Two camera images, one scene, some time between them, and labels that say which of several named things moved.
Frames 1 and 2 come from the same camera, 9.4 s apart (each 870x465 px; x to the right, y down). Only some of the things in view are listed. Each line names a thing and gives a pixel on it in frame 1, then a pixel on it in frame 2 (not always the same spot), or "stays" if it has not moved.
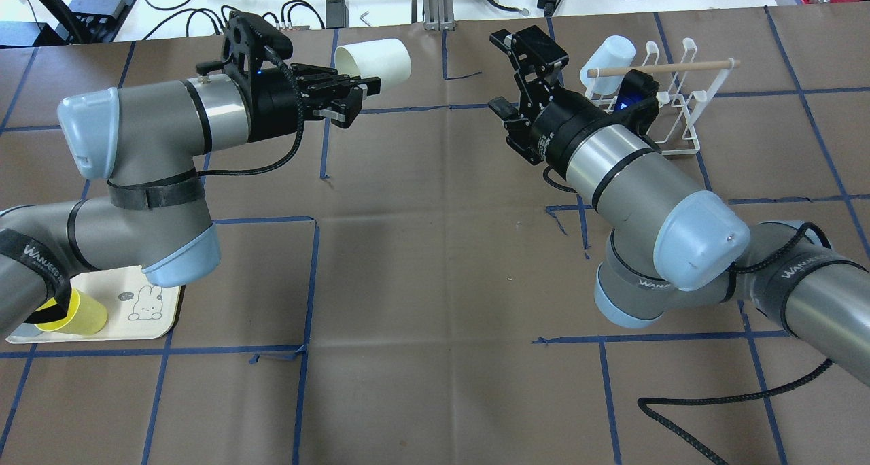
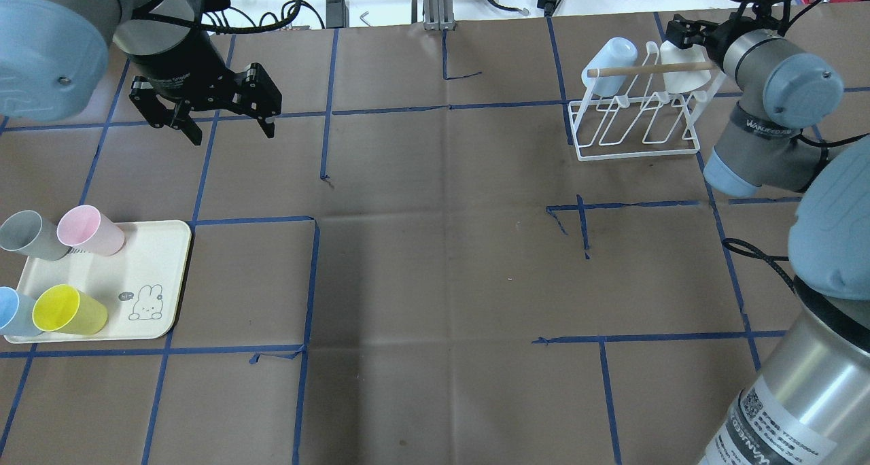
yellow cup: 85,315 stays
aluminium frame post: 438,3 stays
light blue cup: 614,52 stays
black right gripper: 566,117 to 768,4
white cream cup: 389,59 to 678,82
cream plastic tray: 135,309 stays
